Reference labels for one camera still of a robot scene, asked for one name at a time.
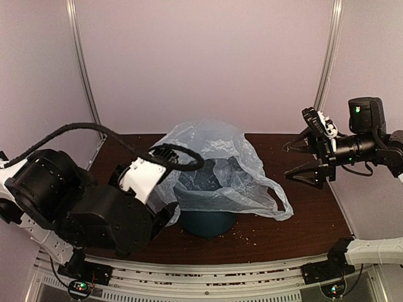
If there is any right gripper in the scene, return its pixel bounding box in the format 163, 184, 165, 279
283, 126, 378, 190

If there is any translucent blue plastic trash bag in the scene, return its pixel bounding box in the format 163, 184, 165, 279
148, 119, 293, 225

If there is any teal plastic trash bin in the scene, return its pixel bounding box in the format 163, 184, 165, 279
179, 211, 237, 240

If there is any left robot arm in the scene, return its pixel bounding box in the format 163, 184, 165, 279
1, 149, 178, 279

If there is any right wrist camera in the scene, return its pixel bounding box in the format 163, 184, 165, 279
302, 107, 338, 140

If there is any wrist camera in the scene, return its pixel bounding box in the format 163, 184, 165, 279
302, 107, 338, 140
117, 157, 173, 204

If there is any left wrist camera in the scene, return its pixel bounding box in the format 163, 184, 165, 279
117, 157, 173, 204

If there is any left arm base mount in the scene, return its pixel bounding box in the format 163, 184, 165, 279
52, 261, 113, 301

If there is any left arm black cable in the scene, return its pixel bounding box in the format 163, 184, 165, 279
0, 121, 205, 172

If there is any right aluminium frame post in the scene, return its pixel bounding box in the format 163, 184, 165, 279
314, 0, 344, 110

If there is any aluminium frame post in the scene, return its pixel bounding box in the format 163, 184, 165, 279
314, 0, 344, 110
65, 0, 101, 125

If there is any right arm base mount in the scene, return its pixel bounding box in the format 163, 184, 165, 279
301, 260, 356, 300

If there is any left aluminium frame post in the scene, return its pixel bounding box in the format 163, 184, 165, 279
65, 0, 101, 125

